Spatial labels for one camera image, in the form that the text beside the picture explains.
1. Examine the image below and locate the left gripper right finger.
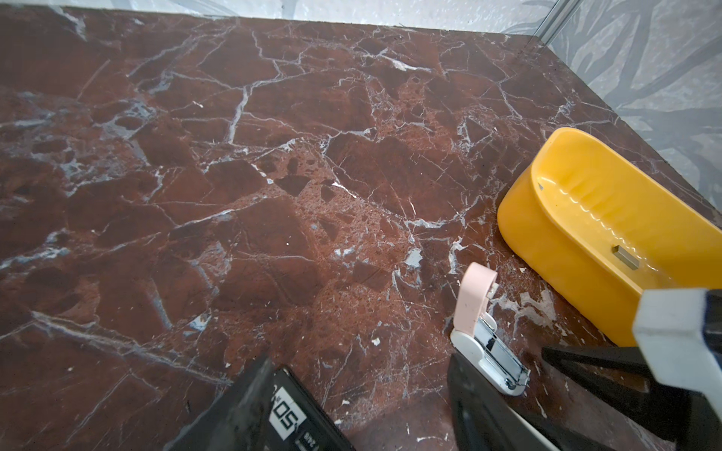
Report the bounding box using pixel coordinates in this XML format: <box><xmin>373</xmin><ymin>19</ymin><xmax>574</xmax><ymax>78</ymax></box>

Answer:
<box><xmin>447</xmin><ymin>353</ymin><xmax>558</xmax><ymax>450</ymax></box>

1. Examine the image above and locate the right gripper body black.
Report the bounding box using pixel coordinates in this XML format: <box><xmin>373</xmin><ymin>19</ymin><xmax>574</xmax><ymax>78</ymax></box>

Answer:
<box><xmin>541</xmin><ymin>346</ymin><xmax>721</xmax><ymax>450</ymax></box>

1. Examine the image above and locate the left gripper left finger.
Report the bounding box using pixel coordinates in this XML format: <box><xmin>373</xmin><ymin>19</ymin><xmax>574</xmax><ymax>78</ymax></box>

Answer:
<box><xmin>165</xmin><ymin>356</ymin><xmax>276</xmax><ymax>450</ymax></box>

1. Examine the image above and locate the pink mini stapler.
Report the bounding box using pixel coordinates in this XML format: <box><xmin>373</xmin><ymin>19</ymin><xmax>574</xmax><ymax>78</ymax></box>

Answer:
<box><xmin>450</xmin><ymin>262</ymin><xmax>530</xmax><ymax>397</ymax></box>

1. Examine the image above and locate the grey staple strip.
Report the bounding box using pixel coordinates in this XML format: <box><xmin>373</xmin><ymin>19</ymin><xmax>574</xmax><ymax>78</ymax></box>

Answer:
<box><xmin>611</xmin><ymin>245</ymin><xmax>640</xmax><ymax>271</ymax></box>

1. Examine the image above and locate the yellow plastic tray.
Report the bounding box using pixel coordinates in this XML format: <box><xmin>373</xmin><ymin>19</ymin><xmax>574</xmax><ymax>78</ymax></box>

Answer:
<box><xmin>498</xmin><ymin>128</ymin><xmax>721</xmax><ymax>347</ymax></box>

